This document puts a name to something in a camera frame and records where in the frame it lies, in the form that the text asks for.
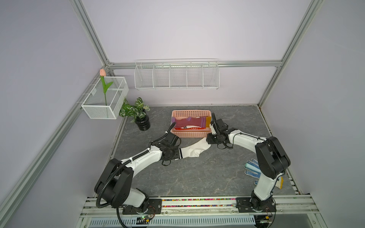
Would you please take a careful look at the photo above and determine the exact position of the purple striped sock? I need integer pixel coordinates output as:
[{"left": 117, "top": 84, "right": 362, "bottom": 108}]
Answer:
[{"left": 171, "top": 116, "right": 212, "bottom": 129}]

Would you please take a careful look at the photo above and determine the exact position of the plain white sock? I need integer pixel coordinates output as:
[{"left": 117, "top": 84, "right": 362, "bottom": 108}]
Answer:
[{"left": 180, "top": 137, "right": 211, "bottom": 159}]

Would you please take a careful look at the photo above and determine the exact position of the red christmas sock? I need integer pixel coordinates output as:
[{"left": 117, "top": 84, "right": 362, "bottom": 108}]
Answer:
[{"left": 174, "top": 126, "right": 207, "bottom": 132}]

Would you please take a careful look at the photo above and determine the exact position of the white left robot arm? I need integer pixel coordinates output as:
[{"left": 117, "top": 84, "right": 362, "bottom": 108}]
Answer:
[{"left": 94, "top": 133, "right": 182, "bottom": 212}]

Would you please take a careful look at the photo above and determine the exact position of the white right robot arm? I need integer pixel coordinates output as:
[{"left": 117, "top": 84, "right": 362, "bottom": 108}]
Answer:
[{"left": 207, "top": 114, "right": 291, "bottom": 212}]

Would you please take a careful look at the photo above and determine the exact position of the pink plastic basket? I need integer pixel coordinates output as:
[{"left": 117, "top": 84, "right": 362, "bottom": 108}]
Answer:
[{"left": 171, "top": 110, "right": 212, "bottom": 138}]

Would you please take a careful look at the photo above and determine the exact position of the potted green plant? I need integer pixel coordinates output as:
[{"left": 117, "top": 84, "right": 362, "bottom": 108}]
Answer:
[{"left": 119, "top": 97, "right": 151, "bottom": 131}]

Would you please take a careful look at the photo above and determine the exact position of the pink artificial tulip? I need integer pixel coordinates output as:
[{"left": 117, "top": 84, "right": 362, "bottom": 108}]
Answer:
[{"left": 99, "top": 69, "right": 113, "bottom": 105}]

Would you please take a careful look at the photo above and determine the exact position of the white wire wall shelf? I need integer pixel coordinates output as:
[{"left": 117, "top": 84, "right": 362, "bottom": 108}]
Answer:
[{"left": 134, "top": 59, "right": 220, "bottom": 90}]

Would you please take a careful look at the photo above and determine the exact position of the white mesh wall box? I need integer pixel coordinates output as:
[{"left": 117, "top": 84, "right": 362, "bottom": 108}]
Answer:
[{"left": 81, "top": 77, "right": 129, "bottom": 120}]

